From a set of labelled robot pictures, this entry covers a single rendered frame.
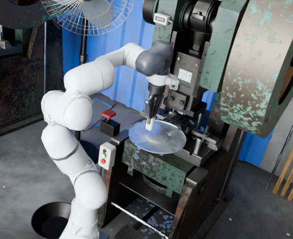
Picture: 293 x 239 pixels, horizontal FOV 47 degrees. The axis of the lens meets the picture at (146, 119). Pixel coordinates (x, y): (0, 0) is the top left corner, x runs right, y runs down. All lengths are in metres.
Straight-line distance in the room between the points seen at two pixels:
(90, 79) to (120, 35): 2.27
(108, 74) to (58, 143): 0.29
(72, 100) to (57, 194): 1.42
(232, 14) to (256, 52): 0.35
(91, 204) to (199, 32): 0.93
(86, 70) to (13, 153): 1.77
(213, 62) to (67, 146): 0.78
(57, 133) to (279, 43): 0.79
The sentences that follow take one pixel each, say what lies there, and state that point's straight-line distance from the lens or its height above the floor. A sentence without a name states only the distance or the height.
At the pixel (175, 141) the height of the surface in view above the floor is 0.78.
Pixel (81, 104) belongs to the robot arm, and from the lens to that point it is 1.10.
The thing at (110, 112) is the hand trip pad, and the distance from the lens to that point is 1.89.
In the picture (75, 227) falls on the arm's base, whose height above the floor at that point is 0.59.
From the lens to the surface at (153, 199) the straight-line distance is 2.04.
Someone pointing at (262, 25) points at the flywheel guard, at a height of 1.45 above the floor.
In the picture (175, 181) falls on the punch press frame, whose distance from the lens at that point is 1.80.
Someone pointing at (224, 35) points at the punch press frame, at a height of 1.32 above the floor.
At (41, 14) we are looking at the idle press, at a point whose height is 1.01.
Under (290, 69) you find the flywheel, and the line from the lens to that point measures 1.89.
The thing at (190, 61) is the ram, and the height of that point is 1.14.
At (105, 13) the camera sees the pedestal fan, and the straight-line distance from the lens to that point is 2.22.
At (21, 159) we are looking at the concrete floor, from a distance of 2.78.
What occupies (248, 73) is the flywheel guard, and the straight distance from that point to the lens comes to 1.25.
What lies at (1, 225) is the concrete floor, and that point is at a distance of 2.30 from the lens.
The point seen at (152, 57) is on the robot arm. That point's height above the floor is 1.24.
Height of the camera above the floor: 1.67
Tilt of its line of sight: 29 degrees down
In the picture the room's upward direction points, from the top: 10 degrees clockwise
